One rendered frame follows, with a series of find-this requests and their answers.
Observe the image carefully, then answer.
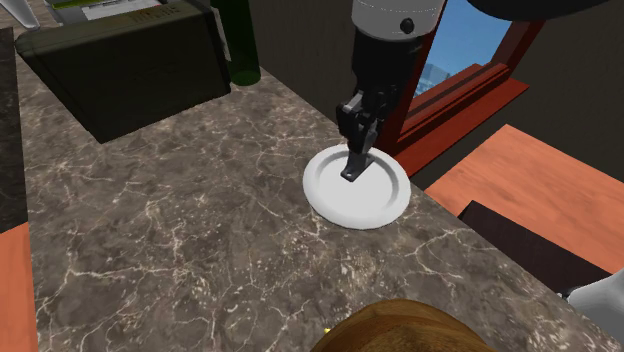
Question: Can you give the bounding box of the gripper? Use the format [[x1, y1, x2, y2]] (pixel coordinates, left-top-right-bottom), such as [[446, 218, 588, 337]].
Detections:
[[335, 28, 425, 183]]

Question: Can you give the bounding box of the white rounded object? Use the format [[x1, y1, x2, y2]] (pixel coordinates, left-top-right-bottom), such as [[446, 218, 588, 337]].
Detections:
[[557, 266, 624, 334]]

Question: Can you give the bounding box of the red framed window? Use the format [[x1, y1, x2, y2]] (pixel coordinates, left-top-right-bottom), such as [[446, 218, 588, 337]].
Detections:
[[374, 0, 546, 179]]

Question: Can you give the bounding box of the white round plate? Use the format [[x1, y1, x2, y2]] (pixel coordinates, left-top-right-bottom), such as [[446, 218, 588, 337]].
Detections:
[[302, 143, 414, 231]]

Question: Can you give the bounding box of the dark green box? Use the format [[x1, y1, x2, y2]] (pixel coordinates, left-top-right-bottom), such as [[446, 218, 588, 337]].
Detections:
[[14, 0, 233, 145]]

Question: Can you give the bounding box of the green and white book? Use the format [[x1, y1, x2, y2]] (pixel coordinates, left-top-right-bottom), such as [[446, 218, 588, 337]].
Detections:
[[44, 0, 170, 25]]

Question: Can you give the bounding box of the dark green bottle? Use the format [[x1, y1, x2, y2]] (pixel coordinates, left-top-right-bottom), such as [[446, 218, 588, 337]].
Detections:
[[210, 0, 263, 87]]

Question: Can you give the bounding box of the brown wooden round object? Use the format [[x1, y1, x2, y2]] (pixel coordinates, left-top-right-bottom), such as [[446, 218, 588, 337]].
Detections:
[[310, 298, 496, 352]]

